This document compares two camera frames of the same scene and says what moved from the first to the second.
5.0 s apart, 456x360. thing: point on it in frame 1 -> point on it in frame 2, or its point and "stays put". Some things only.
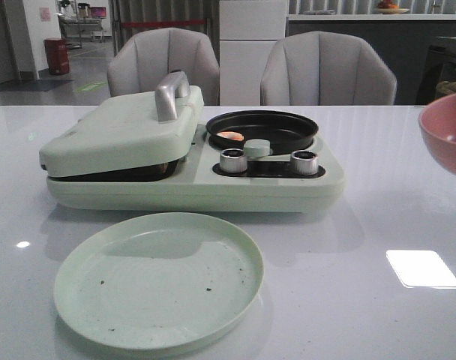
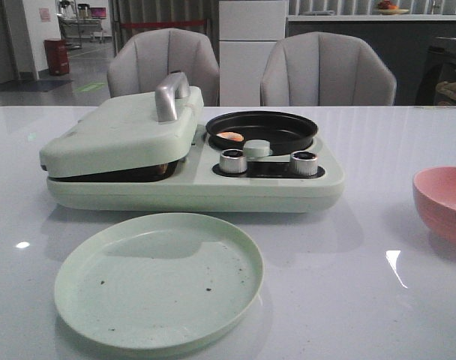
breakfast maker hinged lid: (133, 131) stays put
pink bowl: (443, 124) -> (442, 194)
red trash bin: (58, 61) stays put
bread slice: (163, 168) stays put
